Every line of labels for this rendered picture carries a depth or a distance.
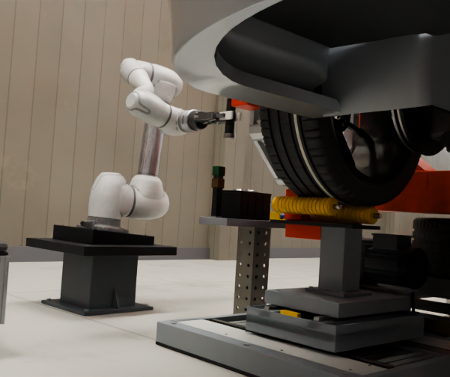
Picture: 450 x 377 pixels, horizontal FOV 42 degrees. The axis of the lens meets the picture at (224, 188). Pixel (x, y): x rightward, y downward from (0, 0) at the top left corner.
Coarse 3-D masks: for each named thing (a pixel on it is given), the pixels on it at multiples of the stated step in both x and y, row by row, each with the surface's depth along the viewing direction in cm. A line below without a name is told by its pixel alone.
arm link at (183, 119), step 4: (184, 112) 233; (188, 112) 231; (180, 116) 233; (184, 116) 231; (188, 116) 230; (180, 120) 232; (184, 120) 231; (188, 120) 230; (180, 124) 233; (184, 124) 231; (188, 124) 230; (180, 128) 234; (184, 128) 232; (188, 128) 231; (192, 128) 232; (188, 132) 236
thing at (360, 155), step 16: (368, 112) 221; (384, 112) 216; (336, 128) 202; (352, 128) 214; (368, 128) 220; (384, 128) 215; (368, 144) 218; (384, 144) 212; (400, 144) 208; (352, 160) 214; (368, 160) 212; (384, 160) 207; (400, 160) 202; (368, 176) 200; (384, 176) 195
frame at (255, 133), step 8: (256, 112) 195; (256, 120) 197; (352, 120) 225; (256, 128) 193; (256, 136) 194; (344, 136) 228; (352, 136) 225; (256, 144) 197; (264, 144) 194; (352, 144) 225; (264, 152) 198; (352, 152) 224; (264, 160) 200; (272, 168) 201; (280, 184) 204
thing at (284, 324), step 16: (272, 304) 200; (256, 320) 189; (272, 320) 184; (288, 320) 179; (304, 320) 174; (320, 320) 172; (336, 320) 176; (352, 320) 180; (368, 320) 186; (384, 320) 183; (400, 320) 189; (416, 320) 196; (272, 336) 183; (288, 336) 178; (304, 336) 174; (320, 336) 170; (336, 336) 166; (352, 336) 171; (368, 336) 177; (384, 336) 183; (400, 336) 189; (416, 336) 196
